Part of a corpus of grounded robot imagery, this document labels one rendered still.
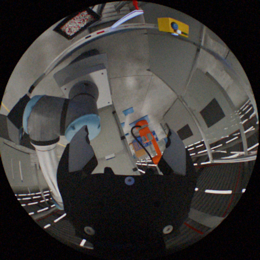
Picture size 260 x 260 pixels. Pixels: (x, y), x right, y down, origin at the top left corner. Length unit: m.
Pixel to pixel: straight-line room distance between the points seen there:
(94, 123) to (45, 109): 0.14
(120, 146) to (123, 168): 0.41
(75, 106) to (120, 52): 1.37
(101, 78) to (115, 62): 1.17
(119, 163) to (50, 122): 1.33
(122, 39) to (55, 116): 1.43
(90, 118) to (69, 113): 0.06
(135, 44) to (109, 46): 0.43
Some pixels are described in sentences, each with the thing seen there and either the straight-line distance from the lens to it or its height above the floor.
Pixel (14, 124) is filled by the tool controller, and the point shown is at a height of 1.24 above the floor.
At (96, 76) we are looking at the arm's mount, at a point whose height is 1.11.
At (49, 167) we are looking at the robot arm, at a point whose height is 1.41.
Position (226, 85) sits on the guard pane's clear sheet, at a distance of 0.88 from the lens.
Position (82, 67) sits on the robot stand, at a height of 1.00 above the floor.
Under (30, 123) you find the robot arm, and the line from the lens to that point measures 0.24.
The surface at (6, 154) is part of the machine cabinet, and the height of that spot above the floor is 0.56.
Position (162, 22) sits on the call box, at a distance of 0.56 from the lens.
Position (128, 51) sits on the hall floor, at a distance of 1.55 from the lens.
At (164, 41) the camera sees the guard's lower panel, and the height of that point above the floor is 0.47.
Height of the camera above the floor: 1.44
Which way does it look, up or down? 20 degrees down
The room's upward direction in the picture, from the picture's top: 158 degrees clockwise
